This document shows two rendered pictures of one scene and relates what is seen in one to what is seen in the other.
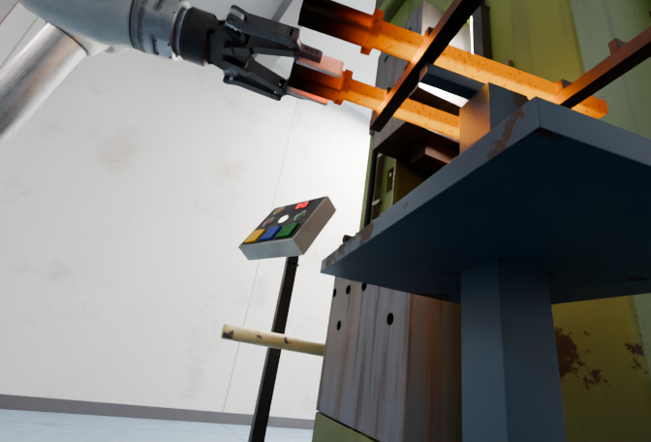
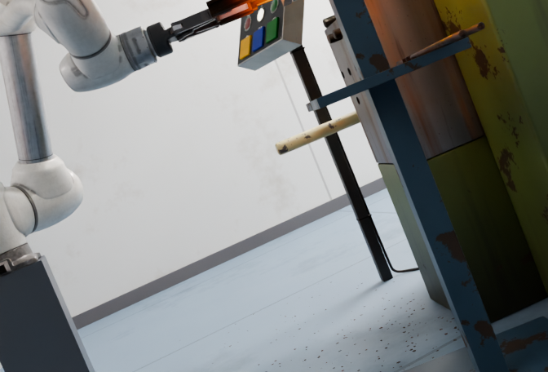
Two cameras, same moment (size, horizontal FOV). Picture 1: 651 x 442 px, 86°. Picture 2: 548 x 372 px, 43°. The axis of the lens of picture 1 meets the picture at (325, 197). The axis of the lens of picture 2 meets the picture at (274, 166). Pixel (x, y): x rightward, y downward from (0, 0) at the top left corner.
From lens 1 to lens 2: 1.18 m
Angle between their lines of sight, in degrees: 31
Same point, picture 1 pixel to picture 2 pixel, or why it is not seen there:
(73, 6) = (107, 81)
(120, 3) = (123, 64)
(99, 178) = not seen: hidden behind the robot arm
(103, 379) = (193, 237)
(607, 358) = (495, 58)
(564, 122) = (326, 101)
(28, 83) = (30, 87)
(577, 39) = not seen: outside the picture
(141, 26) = (139, 64)
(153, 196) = not seen: hidden behind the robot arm
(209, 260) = (201, 60)
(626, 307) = (491, 26)
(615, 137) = (342, 92)
